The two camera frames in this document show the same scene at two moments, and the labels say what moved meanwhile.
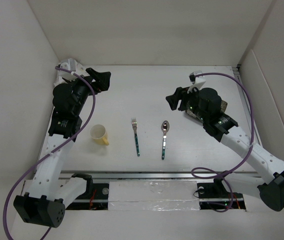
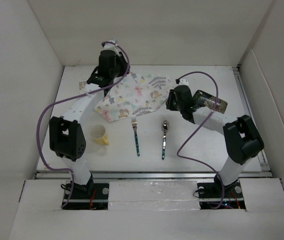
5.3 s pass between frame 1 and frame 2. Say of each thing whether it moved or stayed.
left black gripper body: moved
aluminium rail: stayed
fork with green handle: stayed
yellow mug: stayed
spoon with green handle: stayed
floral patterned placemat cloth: moved
